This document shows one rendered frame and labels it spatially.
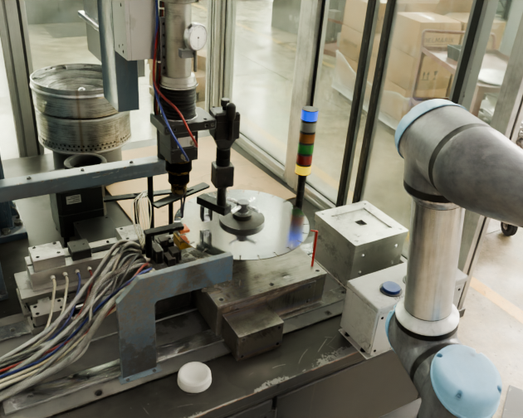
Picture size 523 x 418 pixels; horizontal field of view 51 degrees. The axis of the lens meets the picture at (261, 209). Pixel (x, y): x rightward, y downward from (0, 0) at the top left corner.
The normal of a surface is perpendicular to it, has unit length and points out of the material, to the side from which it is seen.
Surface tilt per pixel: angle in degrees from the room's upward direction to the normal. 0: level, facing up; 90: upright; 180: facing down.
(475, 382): 8
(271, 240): 0
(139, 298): 90
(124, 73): 90
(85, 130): 90
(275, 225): 0
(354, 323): 90
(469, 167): 68
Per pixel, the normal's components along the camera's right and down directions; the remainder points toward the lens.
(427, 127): -0.75, -0.48
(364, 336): -0.86, 0.19
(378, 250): 0.50, 0.46
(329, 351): 0.07, -0.87
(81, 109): 0.25, 0.49
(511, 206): -0.22, 0.59
